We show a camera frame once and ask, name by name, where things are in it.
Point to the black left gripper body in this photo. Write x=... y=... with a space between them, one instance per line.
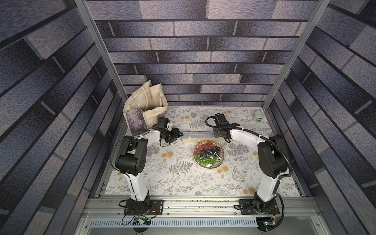
x=172 y=135

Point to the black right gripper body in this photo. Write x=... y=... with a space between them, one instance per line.
x=222 y=133

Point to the cream plastic wrap dispenser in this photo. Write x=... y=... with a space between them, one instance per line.
x=200 y=136

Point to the patterned plate with rim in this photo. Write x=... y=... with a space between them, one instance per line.
x=209 y=154

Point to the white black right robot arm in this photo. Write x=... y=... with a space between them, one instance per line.
x=274 y=161

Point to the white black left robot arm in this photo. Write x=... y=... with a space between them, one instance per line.
x=132 y=153

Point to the black grape bunch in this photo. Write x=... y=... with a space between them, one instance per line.
x=214 y=152

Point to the red grape bunch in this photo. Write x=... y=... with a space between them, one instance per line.
x=203 y=146

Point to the green grape bunch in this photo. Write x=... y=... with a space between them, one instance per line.
x=206 y=161

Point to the beige canvas tote bag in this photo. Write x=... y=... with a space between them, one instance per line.
x=143 y=108

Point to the white green small can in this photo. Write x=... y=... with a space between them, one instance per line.
x=258 y=116

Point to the right electronics board green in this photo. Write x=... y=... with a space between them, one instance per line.
x=265 y=224

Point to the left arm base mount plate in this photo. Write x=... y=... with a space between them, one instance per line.
x=147 y=207

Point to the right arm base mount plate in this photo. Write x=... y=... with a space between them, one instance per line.
x=249 y=207

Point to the left electronics board with wires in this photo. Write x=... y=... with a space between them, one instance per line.
x=137 y=220

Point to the aluminium front rail frame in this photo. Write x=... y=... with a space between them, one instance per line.
x=203 y=215

